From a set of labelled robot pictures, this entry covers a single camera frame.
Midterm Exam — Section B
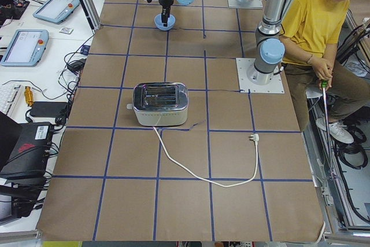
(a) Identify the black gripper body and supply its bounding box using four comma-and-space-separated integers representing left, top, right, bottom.
160, 0, 174, 8

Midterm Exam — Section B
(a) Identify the blue ceramic bowl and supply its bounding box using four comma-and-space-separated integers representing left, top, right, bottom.
154, 14, 177, 31

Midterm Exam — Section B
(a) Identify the silver white toaster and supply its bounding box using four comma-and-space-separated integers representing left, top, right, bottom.
127, 82, 189, 127

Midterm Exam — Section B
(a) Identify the upper teach pendant tablet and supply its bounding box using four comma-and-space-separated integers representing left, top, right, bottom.
32, 0, 80, 24

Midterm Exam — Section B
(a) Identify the teach pendant tablet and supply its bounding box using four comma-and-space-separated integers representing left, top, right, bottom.
1, 30, 49, 67
32, 0, 80, 24

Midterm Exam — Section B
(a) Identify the brown paper table mat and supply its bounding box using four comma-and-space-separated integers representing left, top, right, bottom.
37, 0, 323, 243

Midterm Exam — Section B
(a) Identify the lower teach pendant tablet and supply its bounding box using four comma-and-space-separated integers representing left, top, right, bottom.
1, 30, 49, 67

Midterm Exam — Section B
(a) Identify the person in yellow shirt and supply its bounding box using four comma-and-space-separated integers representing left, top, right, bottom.
279, 0, 369, 144

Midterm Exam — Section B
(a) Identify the black power adapter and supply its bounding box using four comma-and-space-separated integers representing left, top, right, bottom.
29, 101, 67, 117

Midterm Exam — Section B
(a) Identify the white keyboard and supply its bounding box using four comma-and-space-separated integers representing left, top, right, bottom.
1, 83, 24, 117

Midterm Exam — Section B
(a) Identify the black computer box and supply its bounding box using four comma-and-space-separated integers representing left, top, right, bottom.
1, 122, 59, 180

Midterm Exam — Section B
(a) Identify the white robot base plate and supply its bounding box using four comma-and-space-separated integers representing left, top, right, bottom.
236, 58, 285, 94

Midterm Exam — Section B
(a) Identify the white toaster power cord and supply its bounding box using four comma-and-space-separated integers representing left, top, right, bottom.
152, 125, 260, 188

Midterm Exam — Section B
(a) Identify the green handled stick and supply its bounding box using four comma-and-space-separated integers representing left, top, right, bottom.
320, 80, 338, 181

